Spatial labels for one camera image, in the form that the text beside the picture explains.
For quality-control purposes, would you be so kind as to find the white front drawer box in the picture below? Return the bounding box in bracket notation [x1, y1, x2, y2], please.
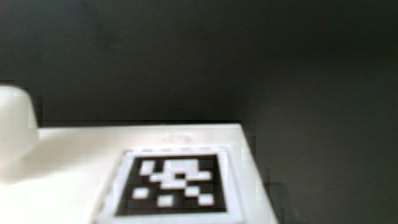
[0, 85, 279, 224]

